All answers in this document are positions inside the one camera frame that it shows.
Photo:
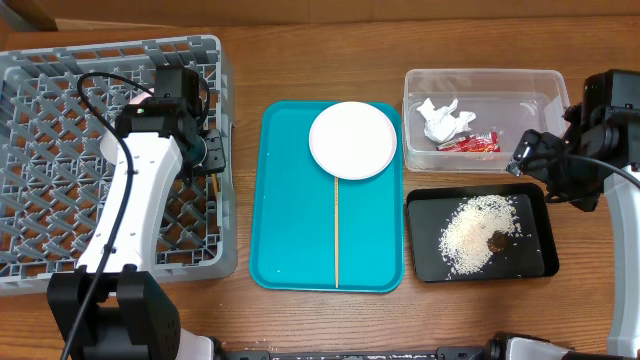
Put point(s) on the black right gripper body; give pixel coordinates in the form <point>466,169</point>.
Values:
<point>542,151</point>

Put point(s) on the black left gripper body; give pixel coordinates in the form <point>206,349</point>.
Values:
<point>215,154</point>

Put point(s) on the wooden chopstick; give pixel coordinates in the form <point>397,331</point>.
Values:
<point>215,185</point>
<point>336,233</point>

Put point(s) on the small pink bowl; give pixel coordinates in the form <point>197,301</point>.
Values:
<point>140,95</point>

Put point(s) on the grey round bowl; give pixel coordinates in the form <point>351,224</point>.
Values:
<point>109,147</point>

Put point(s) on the red snack wrapper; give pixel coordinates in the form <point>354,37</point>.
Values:
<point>476,143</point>

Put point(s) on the large white round plate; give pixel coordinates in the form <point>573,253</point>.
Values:
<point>352,140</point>

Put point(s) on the brown food scrap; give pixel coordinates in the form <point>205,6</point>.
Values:
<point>497,242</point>

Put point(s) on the pile of white rice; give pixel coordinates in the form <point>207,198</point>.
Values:
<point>463,242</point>

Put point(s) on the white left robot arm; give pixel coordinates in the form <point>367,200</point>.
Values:
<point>111,306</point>

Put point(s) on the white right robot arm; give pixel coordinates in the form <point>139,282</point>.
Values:
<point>598,157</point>

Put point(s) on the clear plastic waste bin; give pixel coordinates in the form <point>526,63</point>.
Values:
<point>507,102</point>

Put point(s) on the teal plastic serving tray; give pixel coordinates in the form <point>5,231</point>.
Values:
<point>292,237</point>

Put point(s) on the black plastic tray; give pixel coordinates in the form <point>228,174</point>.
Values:
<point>531,255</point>

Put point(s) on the crumpled white tissue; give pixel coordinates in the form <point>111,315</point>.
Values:
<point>442,124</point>

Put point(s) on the grey plastic dish rack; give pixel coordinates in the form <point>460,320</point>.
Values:
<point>54,179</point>

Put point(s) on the black rail at table edge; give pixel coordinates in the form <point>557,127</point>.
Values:
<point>502,346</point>

